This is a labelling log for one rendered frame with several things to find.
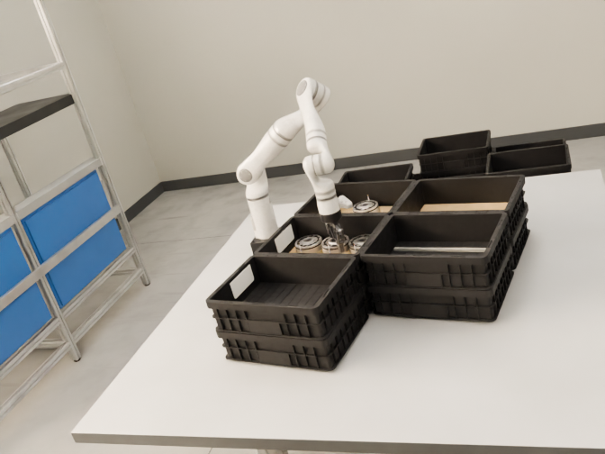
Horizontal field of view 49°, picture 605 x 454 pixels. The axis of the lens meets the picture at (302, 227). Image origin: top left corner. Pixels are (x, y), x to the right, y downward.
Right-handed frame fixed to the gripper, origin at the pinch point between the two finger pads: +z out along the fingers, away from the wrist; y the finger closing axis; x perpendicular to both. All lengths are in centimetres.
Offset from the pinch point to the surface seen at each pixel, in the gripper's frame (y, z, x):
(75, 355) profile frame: -148, 81, -127
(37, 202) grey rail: -164, -6, -115
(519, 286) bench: 41, 15, 44
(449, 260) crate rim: 48, -7, 19
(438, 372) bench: 64, 15, 3
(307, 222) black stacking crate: -16.6, -5.3, -5.1
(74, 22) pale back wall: -383, -84, -71
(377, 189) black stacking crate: -26.2, -4.8, 27.8
